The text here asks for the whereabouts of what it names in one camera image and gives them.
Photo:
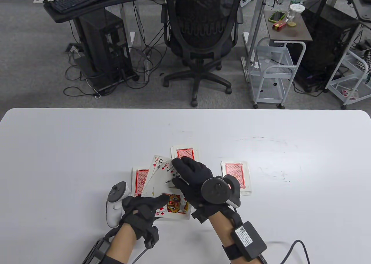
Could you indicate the black mesh office chair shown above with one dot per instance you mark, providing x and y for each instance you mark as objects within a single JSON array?
[{"x": 203, "y": 20}]

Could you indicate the silver metal post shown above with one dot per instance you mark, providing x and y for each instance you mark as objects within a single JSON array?
[{"x": 261, "y": 16}]

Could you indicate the red white small box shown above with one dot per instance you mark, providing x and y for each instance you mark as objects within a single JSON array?
[{"x": 349, "y": 94}]

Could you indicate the black computer tower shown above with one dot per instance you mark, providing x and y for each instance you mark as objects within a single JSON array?
[
  {"x": 98, "y": 37},
  {"x": 324, "y": 37}
]

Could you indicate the black white checkered cloth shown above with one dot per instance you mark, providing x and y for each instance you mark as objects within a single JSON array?
[{"x": 365, "y": 62}]

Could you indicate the person's left forearm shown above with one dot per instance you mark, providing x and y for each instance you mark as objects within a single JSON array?
[{"x": 121, "y": 243}]

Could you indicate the green-cased phone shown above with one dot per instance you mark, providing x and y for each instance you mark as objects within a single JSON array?
[{"x": 276, "y": 16}]

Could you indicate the grey tracking controller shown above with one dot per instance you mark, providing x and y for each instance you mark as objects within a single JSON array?
[
  {"x": 113, "y": 210},
  {"x": 216, "y": 190}
]

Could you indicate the red-backed playing card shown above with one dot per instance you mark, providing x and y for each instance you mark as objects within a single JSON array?
[{"x": 159, "y": 182}]

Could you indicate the glass jar white lid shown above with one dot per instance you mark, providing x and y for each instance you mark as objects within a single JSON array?
[{"x": 295, "y": 13}]

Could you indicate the person's left hand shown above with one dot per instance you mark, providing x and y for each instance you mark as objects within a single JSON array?
[{"x": 139, "y": 214}]

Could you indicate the person's right hand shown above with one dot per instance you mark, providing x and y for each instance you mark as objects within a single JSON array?
[{"x": 194, "y": 182}]

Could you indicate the brown side table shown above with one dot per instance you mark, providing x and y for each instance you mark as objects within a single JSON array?
[{"x": 289, "y": 33}]

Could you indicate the card pile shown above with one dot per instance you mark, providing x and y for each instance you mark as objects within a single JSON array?
[
  {"x": 140, "y": 181},
  {"x": 185, "y": 152},
  {"x": 235, "y": 169}
]

